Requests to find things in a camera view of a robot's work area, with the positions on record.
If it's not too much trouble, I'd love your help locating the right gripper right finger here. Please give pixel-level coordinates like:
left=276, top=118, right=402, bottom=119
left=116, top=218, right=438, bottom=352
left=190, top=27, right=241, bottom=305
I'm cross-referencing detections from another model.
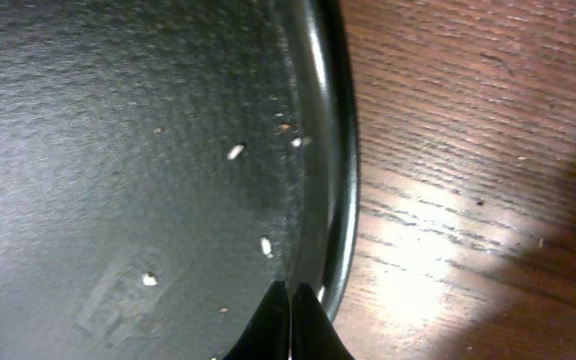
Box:
left=291, top=283, right=354, bottom=360

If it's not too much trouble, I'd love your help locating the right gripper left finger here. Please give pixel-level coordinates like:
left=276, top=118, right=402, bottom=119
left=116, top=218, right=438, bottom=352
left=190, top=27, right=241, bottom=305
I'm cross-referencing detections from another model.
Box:
left=224, top=281, right=290, bottom=360

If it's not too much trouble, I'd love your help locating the round black serving tray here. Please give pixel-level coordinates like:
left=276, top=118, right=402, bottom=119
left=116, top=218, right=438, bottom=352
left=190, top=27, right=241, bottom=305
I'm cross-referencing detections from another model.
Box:
left=0, top=0, right=358, bottom=359

